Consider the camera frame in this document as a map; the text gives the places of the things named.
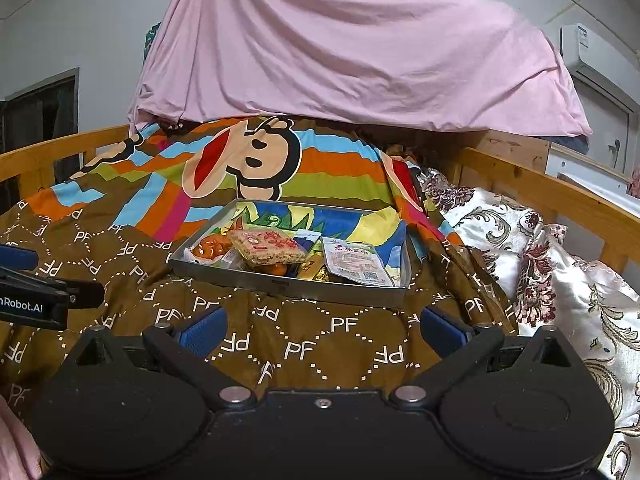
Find gold foil snack packet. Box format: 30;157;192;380
299;259;332;282

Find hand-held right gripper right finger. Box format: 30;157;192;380
389;304;587;407

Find white door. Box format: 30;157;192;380
570;70;637;171

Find white floral satin cloth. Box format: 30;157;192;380
417;167;640;480

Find wooden bed frame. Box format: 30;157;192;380
0;124;640;273

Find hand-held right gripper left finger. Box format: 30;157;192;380
62;305;258;408

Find dark window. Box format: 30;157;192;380
0;67;81;201

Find puffed rice cracker packet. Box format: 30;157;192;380
227;226;307;267

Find white cabinet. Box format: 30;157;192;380
545;141;633;193

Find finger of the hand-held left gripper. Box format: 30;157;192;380
0;244;40;272
0;266;105;309

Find white air conditioner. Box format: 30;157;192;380
559;22;640;86

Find printed monkey blanket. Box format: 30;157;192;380
0;115;516;431

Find metal tray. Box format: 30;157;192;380
167;199;413;309

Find orange red snack packet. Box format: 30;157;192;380
186;234;236;265

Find teal patterned cloth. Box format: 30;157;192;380
141;21;162;63

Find white green snack packet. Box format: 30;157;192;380
321;236;394;287

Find pink bed sheet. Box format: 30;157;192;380
126;0;593;137

